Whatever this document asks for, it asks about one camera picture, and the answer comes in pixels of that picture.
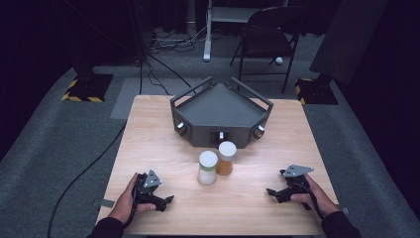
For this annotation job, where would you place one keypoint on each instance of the white powder jar green band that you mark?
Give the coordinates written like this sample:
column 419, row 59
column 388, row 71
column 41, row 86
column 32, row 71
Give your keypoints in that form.
column 207, row 172

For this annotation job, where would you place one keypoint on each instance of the grey corner shelf rack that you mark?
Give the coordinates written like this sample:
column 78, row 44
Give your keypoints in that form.
column 219, row 109

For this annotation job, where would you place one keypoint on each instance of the black stand striped base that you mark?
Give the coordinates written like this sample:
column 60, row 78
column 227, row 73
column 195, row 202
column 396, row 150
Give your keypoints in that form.
column 87, row 86
column 317, row 92

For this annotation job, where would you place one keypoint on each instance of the black tripod pole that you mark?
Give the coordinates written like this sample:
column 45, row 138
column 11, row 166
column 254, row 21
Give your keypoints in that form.
column 138, row 29

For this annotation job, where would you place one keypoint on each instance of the black folding chair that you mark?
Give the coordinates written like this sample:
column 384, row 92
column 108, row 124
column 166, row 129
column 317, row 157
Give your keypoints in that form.
column 267, row 36

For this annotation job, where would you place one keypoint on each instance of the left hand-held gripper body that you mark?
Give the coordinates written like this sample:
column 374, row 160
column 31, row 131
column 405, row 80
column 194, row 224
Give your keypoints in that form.
column 147, row 193

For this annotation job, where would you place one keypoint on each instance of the dark grey panel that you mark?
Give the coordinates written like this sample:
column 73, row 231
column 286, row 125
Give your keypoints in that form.
column 346, row 36

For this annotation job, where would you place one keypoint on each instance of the grey tape strip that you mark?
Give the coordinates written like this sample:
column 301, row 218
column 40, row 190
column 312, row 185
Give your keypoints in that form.
column 345, row 211
column 106, row 203

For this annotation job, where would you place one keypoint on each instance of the white desk frame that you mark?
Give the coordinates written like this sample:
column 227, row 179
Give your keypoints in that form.
column 207, row 33

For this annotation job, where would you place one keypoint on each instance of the orange powder jar white lid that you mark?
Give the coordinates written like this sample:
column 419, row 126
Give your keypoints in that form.
column 226, row 163

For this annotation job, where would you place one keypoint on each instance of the person's left hand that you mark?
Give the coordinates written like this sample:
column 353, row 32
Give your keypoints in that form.
column 124, row 205

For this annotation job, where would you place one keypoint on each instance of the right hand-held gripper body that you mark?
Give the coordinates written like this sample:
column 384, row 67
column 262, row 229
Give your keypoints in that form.
column 295, row 185

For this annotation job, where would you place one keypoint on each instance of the person's right hand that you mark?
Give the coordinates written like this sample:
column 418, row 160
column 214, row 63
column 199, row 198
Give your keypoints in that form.
column 322, row 201

